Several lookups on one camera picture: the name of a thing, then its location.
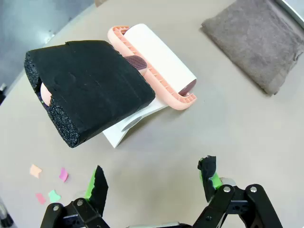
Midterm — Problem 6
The brown terry towel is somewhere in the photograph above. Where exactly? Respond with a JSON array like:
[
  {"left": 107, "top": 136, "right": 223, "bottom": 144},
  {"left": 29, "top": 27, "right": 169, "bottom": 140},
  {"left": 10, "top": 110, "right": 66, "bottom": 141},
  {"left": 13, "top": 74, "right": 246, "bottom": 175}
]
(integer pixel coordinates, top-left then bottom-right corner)
[{"left": 200, "top": 0, "right": 304, "bottom": 96}]

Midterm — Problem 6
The magenta paper scrap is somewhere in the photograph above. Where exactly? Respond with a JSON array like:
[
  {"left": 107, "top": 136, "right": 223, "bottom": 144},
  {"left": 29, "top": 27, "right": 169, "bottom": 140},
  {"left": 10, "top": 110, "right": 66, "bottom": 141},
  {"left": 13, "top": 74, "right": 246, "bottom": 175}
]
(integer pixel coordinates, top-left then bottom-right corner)
[{"left": 58, "top": 167, "right": 69, "bottom": 183}]

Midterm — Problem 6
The black foam block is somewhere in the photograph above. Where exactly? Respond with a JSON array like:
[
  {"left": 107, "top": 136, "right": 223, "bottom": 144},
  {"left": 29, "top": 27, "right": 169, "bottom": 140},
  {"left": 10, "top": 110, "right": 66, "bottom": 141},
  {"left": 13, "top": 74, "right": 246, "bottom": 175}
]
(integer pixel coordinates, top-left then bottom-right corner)
[{"left": 23, "top": 23, "right": 198, "bottom": 148}]

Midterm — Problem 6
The orange paper scrap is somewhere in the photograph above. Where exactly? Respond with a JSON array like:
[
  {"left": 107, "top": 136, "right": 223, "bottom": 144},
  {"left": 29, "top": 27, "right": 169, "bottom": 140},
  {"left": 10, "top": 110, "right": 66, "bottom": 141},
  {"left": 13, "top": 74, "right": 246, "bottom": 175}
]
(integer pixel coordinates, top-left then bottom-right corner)
[{"left": 29, "top": 164, "right": 43, "bottom": 179}]

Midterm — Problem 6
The black object at table edge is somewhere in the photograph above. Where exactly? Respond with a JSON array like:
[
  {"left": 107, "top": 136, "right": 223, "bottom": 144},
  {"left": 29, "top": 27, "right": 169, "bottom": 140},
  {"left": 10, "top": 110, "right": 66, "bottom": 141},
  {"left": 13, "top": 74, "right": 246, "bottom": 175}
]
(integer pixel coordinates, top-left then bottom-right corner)
[{"left": 0, "top": 197, "right": 14, "bottom": 228}]

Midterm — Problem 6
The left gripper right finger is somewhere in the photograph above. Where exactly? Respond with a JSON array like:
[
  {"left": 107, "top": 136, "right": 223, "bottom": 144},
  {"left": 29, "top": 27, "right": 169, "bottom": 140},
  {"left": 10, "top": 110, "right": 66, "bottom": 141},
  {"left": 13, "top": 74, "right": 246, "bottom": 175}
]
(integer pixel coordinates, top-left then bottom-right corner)
[{"left": 192, "top": 155, "right": 283, "bottom": 228}]

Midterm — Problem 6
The white lint roller stand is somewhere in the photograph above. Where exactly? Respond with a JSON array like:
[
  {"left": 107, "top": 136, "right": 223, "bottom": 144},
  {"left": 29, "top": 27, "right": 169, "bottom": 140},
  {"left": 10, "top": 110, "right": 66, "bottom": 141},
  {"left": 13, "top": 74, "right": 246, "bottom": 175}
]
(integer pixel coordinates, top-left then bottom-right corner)
[{"left": 102, "top": 97, "right": 169, "bottom": 149}]

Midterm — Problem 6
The white plastic tray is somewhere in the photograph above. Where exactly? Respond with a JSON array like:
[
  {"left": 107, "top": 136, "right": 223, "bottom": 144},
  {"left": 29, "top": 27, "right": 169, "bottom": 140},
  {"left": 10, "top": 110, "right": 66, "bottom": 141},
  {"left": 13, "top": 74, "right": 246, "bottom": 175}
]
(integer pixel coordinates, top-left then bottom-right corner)
[{"left": 276, "top": 0, "right": 304, "bottom": 27}]

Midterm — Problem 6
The green paper scrap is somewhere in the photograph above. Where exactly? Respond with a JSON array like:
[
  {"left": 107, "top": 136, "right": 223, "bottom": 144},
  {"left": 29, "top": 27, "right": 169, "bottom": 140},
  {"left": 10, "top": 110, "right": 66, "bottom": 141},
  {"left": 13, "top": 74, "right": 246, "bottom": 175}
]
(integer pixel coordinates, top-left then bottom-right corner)
[{"left": 48, "top": 190, "right": 61, "bottom": 203}]

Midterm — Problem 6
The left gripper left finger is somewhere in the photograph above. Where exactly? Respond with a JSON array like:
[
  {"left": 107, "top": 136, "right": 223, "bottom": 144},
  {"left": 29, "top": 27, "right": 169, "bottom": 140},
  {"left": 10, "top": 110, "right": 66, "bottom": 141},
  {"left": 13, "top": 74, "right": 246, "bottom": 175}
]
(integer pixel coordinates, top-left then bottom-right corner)
[{"left": 40, "top": 165, "right": 112, "bottom": 228}]

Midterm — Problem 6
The pink paper scrap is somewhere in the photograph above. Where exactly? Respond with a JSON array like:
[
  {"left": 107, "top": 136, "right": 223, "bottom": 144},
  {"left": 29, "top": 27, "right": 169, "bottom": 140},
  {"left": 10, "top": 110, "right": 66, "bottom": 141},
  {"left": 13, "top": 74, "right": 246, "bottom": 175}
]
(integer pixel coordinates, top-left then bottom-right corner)
[{"left": 35, "top": 192, "right": 47, "bottom": 205}]

